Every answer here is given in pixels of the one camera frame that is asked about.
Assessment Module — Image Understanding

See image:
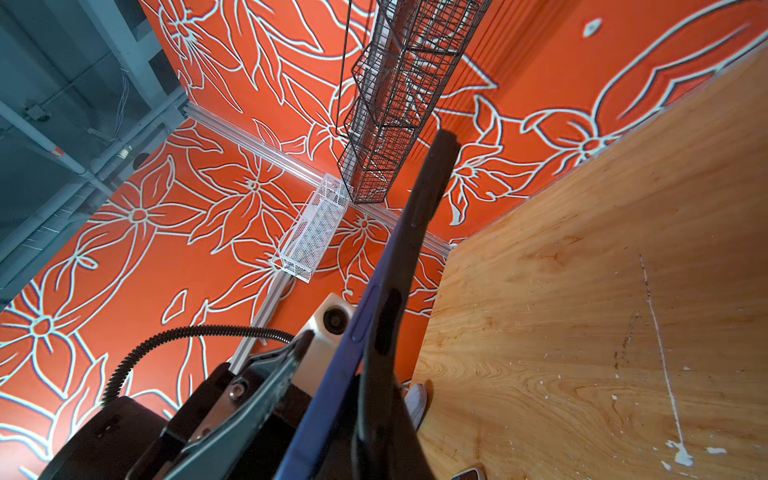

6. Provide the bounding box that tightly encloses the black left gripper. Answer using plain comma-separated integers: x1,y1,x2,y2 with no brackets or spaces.
127,330,314,479

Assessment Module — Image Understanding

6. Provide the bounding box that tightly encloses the lavender grey phone case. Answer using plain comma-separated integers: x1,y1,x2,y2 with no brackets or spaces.
403,383,429,430

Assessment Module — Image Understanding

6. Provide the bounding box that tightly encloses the black wire basket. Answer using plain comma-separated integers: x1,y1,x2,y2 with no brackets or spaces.
337,1,490,204

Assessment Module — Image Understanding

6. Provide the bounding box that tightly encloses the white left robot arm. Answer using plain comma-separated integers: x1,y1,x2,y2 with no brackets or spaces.
41,325,315,479

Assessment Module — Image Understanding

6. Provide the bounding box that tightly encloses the black phone case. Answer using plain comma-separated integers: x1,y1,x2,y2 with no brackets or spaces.
352,130,461,479

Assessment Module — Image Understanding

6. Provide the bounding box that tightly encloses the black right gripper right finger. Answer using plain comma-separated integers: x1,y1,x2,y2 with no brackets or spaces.
389,392,435,480

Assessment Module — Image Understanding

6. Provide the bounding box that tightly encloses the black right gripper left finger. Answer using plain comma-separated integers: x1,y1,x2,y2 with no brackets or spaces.
314,375,365,480

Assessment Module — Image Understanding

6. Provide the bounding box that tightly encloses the black phone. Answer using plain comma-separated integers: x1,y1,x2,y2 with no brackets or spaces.
451,467,486,480
275,227,400,479

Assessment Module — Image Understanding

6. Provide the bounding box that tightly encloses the white wire basket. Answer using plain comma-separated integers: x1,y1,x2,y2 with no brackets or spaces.
272,174,349,283

